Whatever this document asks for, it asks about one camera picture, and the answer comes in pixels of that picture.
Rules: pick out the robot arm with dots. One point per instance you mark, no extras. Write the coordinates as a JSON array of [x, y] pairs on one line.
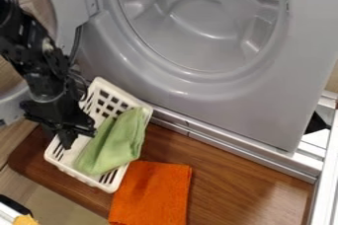
[[31, 54]]

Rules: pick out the green cloth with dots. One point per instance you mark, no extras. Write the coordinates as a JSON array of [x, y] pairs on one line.
[[115, 143]]

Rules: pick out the washing machine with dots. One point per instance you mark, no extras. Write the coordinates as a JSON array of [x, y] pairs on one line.
[[207, 54]]

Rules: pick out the orange cloth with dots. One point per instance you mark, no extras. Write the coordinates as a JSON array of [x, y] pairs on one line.
[[152, 194]]

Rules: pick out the white basket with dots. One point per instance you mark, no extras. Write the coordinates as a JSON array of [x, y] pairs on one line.
[[108, 102]]

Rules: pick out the aluminium frame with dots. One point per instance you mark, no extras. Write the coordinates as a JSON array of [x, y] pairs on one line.
[[323, 176]]

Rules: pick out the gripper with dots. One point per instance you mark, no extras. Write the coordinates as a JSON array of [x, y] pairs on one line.
[[57, 112]]

